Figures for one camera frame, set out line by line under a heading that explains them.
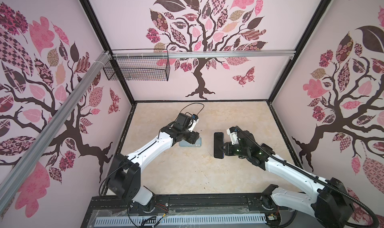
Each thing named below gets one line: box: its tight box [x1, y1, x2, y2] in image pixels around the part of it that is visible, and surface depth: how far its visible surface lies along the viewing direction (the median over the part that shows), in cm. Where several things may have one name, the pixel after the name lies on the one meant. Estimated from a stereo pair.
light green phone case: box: [179, 137, 202, 148], surface depth 97 cm
